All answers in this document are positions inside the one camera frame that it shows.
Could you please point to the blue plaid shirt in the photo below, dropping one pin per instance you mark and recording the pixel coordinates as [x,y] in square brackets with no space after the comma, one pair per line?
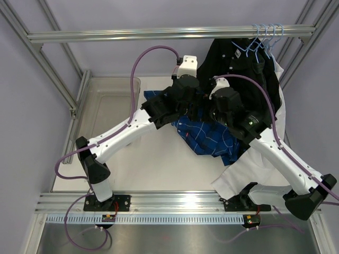
[206,137]

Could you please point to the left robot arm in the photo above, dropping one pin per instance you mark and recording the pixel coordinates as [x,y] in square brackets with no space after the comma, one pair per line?
[162,109]

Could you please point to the white shirt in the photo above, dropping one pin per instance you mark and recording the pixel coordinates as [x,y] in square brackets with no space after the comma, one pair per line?
[252,166]

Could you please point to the black shirt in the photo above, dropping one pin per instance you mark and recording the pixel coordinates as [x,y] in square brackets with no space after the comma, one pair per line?
[244,57]

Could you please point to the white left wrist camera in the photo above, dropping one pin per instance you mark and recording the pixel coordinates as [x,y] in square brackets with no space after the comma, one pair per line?
[188,66]

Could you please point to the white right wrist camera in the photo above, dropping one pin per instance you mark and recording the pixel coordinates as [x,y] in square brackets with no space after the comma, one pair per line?
[220,83]

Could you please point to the right aluminium frame post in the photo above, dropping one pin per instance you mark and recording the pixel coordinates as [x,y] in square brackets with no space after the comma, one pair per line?
[295,50]

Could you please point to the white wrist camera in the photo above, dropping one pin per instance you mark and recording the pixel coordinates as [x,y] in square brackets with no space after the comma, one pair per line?
[220,83]
[188,66]

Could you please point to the aluminium hanging rail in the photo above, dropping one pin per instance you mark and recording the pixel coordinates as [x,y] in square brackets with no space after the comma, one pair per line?
[247,31]

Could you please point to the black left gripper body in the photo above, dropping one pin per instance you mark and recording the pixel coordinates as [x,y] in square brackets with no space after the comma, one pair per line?
[185,110]

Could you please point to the white slotted cable duct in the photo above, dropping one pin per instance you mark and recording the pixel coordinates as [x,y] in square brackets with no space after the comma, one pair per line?
[148,219]

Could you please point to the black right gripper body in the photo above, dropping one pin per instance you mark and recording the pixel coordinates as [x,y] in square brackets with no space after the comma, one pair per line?
[222,118]

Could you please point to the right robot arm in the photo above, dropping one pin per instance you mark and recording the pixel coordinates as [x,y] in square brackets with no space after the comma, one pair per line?
[307,187]

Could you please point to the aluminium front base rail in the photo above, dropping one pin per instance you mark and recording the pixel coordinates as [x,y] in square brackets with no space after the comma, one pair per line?
[145,202]

